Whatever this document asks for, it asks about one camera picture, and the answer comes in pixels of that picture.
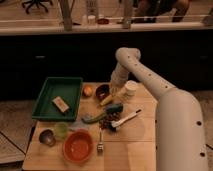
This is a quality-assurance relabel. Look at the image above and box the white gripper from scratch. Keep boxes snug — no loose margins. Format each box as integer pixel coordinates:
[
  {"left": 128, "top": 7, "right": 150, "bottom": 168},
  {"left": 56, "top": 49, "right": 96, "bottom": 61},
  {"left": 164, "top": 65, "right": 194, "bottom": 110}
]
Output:
[{"left": 110, "top": 78, "right": 125, "bottom": 96}]

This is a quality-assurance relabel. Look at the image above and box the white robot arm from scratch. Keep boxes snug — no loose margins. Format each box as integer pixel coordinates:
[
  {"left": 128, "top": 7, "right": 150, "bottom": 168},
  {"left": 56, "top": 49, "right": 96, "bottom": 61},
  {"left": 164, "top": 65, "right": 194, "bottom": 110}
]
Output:
[{"left": 110, "top": 47, "right": 209, "bottom": 171}]

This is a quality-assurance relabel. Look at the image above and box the dark purple bowl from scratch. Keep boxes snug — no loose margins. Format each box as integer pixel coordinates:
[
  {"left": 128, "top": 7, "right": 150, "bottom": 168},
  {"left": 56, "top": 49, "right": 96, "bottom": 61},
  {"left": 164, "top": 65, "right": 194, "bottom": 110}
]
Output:
[{"left": 95, "top": 84, "right": 109, "bottom": 101}]

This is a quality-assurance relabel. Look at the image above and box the orange bowl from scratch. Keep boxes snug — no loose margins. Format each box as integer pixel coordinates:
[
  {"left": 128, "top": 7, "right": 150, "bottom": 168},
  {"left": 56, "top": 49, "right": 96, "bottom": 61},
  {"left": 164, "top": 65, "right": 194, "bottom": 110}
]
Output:
[{"left": 62, "top": 129, "right": 93, "bottom": 164}]

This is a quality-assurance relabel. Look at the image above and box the white cup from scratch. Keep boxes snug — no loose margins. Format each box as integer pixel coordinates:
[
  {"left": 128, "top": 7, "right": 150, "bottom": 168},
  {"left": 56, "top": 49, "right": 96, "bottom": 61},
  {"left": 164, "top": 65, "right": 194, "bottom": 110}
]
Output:
[{"left": 124, "top": 80, "right": 138, "bottom": 97}]

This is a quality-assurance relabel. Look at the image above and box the teal sponge block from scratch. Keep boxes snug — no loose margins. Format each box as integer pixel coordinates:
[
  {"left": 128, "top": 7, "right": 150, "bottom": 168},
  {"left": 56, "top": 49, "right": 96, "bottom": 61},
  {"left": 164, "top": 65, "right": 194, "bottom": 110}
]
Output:
[{"left": 106, "top": 103, "right": 123, "bottom": 113}]

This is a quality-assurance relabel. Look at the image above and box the red orange apple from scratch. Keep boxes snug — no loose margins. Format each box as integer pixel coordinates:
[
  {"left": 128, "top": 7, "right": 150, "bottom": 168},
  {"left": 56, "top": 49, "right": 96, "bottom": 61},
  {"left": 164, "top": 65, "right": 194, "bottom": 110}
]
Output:
[{"left": 83, "top": 85, "right": 93, "bottom": 97}]

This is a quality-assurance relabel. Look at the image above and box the white dish brush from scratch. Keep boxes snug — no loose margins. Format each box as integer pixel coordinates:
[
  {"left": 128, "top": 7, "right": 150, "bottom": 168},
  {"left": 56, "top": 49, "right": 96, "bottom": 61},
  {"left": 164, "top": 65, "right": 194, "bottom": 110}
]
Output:
[{"left": 110, "top": 109, "right": 142, "bottom": 128}]

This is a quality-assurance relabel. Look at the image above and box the bunch of red grapes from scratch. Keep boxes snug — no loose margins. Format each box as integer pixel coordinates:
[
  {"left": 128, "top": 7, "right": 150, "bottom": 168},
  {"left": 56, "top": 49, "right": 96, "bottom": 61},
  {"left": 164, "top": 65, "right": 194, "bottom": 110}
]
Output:
[{"left": 99, "top": 112, "right": 120, "bottom": 129}]

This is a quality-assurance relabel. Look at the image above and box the green plastic tray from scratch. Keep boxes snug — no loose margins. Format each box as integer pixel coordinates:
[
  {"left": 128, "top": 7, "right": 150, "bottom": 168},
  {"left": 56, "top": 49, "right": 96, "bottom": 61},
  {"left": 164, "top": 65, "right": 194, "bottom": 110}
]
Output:
[{"left": 32, "top": 77, "right": 83, "bottom": 122}]

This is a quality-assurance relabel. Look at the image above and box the grey blue cloth piece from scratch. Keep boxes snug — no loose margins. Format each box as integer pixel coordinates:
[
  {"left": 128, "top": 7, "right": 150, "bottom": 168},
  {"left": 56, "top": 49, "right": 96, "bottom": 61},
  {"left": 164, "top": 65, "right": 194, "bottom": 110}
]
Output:
[{"left": 69, "top": 121, "right": 89, "bottom": 131}]

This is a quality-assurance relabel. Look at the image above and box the tan sponge block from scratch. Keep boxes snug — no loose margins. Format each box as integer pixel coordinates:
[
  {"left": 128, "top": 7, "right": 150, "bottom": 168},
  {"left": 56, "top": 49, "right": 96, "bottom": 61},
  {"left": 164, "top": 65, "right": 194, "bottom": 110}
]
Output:
[{"left": 52, "top": 96, "right": 69, "bottom": 113}]

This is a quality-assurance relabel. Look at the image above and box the small red dish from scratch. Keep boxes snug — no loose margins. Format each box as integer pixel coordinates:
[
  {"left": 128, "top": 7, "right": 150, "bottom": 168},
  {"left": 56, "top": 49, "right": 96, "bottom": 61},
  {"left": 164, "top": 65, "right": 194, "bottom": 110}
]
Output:
[{"left": 97, "top": 18, "right": 109, "bottom": 25}]

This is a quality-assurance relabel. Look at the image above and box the silver fork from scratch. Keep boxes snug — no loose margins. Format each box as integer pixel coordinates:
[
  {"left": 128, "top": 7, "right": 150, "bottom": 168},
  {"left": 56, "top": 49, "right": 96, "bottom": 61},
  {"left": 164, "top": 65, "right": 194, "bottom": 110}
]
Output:
[{"left": 97, "top": 128, "right": 104, "bottom": 154}]

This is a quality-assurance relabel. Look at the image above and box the white container pair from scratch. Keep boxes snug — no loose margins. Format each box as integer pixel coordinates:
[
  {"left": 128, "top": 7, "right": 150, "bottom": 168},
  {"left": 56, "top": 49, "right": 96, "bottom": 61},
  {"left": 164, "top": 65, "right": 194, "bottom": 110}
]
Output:
[{"left": 81, "top": 15, "right": 96, "bottom": 26}]

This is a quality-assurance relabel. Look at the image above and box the light green cup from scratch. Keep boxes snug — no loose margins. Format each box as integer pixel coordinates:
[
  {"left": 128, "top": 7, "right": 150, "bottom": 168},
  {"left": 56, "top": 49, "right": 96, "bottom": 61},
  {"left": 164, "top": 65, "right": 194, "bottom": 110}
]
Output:
[{"left": 54, "top": 122, "right": 68, "bottom": 139}]

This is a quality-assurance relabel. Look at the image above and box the seated person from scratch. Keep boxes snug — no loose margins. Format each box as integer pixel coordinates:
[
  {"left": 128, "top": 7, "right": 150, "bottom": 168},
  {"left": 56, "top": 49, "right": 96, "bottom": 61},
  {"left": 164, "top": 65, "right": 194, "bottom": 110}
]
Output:
[{"left": 134, "top": 0, "right": 190, "bottom": 23}]

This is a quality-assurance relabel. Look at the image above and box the dark metal cup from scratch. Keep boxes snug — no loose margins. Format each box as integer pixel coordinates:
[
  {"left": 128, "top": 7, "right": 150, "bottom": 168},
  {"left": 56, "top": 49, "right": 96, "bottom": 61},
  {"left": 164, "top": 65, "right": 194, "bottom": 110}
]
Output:
[{"left": 39, "top": 129, "right": 56, "bottom": 146}]

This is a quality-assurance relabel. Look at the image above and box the black office chair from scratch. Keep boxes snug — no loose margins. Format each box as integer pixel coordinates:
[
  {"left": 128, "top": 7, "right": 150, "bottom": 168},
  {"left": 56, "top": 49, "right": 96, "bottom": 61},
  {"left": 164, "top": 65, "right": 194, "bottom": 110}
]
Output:
[{"left": 22, "top": 0, "right": 53, "bottom": 14}]

